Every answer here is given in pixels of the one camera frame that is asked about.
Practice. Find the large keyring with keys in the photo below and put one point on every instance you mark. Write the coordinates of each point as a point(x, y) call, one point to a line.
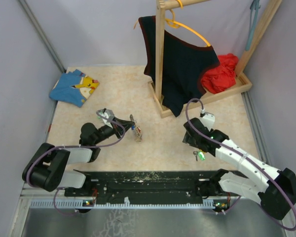
point(136, 130)

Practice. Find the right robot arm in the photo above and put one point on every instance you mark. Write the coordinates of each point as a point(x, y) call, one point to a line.
point(273, 189)

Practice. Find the wooden clothes rack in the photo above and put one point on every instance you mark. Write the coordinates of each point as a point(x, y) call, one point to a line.
point(243, 84)

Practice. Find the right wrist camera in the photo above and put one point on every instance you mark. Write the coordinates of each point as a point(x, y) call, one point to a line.
point(207, 119)

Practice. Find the blue pikachu shirt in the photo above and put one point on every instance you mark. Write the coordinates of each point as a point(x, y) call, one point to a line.
point(74, 88)

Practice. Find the blue clothes hanger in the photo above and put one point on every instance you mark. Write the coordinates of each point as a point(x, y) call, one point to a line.
point(254, 11)

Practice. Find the dark navy tank top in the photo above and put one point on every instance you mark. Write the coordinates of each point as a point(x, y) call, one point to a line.
point(184, 65)

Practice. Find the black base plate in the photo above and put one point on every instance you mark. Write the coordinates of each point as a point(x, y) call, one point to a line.
point(152, 187)

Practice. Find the yellow clothes hanger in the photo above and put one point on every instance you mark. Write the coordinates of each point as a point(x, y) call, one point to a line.
point(165, 15)

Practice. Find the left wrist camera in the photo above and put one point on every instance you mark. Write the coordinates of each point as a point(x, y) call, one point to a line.
point(106, 116)

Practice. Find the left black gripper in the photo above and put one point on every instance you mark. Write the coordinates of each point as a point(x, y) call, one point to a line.
point(126, 124)

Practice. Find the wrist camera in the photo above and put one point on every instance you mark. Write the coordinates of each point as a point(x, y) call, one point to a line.
point(106, 116)
point(207, 119)

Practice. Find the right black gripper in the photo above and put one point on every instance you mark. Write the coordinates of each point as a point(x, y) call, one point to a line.
point(188, 139)

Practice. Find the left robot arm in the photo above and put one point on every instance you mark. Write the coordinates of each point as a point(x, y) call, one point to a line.
point(46, 168)

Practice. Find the red crumpled cloth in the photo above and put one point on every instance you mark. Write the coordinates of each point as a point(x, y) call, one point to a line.
point(222, 77)

